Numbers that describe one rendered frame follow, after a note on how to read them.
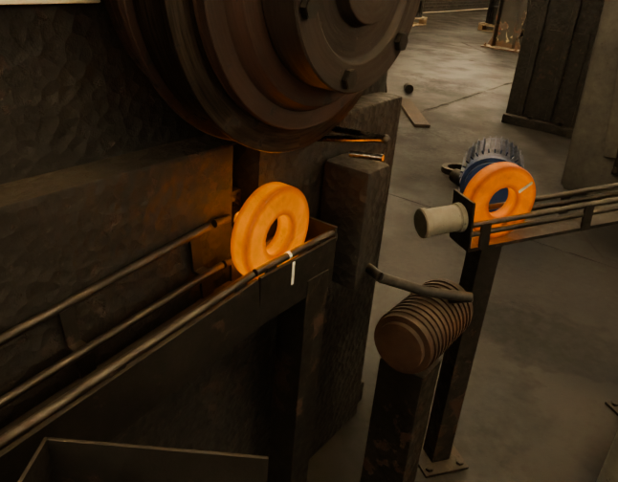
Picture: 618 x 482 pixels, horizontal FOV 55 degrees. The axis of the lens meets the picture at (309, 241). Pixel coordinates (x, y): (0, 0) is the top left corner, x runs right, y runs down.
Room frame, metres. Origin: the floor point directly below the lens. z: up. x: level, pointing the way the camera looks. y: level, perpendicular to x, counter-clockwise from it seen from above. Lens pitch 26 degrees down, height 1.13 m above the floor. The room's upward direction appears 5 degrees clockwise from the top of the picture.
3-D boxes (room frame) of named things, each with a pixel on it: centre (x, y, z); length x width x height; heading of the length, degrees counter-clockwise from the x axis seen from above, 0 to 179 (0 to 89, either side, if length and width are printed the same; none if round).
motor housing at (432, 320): (1.01, -0.25, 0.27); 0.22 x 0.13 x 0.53; 145
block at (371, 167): (1.01, -0.07, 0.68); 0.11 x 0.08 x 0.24; 55
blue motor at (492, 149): (2.89, -0.90, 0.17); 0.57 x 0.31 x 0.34; 165
